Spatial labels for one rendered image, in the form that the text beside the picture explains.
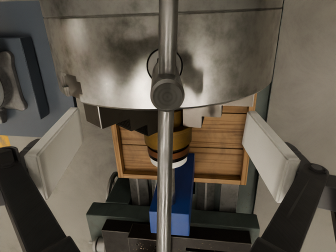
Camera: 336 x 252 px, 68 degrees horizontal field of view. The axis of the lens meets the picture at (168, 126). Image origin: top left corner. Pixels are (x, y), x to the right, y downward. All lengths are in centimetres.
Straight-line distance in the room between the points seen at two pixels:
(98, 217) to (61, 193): 145
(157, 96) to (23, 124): 88
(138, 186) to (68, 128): 64
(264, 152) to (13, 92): 80
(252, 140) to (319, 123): 156
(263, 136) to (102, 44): 17
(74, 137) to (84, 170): 185
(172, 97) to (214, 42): 10
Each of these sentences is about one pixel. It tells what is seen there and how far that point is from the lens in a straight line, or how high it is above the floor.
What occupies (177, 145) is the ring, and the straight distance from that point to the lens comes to 41.
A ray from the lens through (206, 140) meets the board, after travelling 66.
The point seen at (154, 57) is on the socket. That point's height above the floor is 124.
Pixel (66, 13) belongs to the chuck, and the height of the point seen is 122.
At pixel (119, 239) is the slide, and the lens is 83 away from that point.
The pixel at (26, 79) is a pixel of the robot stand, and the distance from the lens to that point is 87.
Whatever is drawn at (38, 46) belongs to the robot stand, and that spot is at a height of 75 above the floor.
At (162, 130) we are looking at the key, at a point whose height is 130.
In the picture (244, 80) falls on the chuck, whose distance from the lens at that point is 28.
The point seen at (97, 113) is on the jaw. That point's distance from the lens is 32.
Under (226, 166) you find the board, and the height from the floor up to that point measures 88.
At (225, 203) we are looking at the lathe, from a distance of 81.
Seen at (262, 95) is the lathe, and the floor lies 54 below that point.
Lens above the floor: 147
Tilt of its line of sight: 63 degrees down
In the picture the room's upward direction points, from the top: 161 degrees counter-clockwise
